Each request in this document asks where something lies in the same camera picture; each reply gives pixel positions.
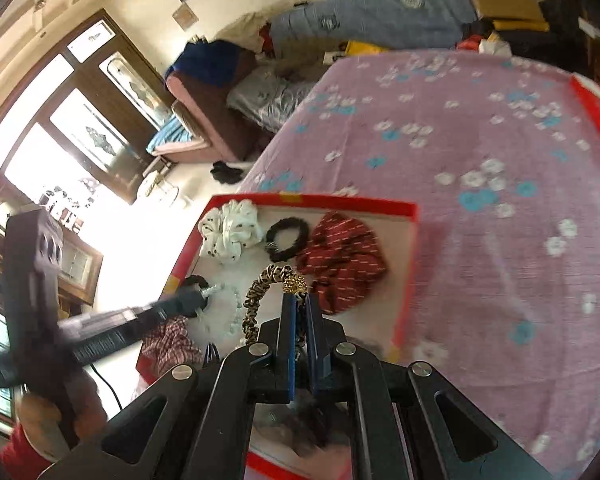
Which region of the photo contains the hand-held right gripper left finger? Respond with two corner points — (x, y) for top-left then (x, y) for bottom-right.
(37, 292), (301, 480)

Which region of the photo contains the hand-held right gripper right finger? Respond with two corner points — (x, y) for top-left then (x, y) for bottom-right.
(305, 294), (553, 480)

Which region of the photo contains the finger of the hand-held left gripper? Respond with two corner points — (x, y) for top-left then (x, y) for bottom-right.
(130, 280), (221, 327)

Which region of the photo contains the red checkered scrunchie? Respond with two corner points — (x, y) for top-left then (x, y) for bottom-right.
(142, 316), (204, 379)

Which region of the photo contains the leopard print hair tie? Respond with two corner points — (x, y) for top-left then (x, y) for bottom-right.
(242, 264), (311, 356)

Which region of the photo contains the pearl bead hair tie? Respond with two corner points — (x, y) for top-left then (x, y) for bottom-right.
(200, 282), (247, 342)

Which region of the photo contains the red polka dot scrunchie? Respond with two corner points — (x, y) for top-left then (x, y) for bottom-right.
(295, 212), (389, 316)

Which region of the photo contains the white dotted scrunchie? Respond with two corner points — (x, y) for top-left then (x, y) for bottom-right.
(197, 199), (261, 265)

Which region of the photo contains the black hair tie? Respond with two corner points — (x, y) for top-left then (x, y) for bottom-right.
(264, 216), (311, 264)

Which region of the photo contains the red box tray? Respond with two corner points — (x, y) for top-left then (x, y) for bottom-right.
(136, 192), (421, 480)

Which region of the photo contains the person's left hand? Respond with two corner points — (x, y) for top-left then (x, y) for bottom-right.
(17, 370), (109, 461)

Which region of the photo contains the wooden glass cabinet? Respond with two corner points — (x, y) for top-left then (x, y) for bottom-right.
(0, 7), (177, 426)

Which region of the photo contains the black cloth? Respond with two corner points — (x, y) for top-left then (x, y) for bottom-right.
(210, 160), (244, 185)

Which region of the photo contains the maroon sofa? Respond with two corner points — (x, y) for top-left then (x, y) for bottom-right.
(147, 67), (276, 166)

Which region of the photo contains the grey shiny blanket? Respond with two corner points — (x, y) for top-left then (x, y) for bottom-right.
(227, 67), (326, 129)

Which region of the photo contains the blue cloth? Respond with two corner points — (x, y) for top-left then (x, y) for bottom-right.
(165, 40), (258, 86)

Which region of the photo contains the yellow packet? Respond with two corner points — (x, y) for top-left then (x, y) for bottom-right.
(345, 40), (391, 56)

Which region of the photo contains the blue folded quilt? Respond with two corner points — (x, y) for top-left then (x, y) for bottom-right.
(270, 0), (476, 52)

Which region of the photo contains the red box lid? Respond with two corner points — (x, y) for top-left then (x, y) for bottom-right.
(570, 74), (600, 157)

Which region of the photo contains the yellow flat box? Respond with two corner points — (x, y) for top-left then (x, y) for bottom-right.
(492, 19), (551, 33)

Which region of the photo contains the cardboard box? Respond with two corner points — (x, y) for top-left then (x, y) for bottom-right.
(472, 0), (546, 23)

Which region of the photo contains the black bag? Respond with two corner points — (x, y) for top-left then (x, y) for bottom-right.
(539, 0), (587, 57)

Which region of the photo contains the black cable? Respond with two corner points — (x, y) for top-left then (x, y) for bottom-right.
(90, 362), (124, 411)

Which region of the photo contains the small wall plaque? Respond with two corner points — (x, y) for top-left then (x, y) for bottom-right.
(172, 2), (200, 31)

